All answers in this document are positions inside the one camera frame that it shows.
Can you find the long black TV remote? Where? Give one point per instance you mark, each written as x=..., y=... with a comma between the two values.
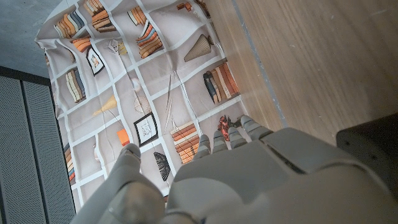
x=373, y=146

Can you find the printed bookshelf backdrop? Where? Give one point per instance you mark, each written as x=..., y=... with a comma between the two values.
x=140, y=77

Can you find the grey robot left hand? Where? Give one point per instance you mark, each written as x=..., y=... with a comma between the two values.
x=248, y=186

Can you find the dark grey partition panel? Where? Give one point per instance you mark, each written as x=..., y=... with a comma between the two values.
x=28, y=149

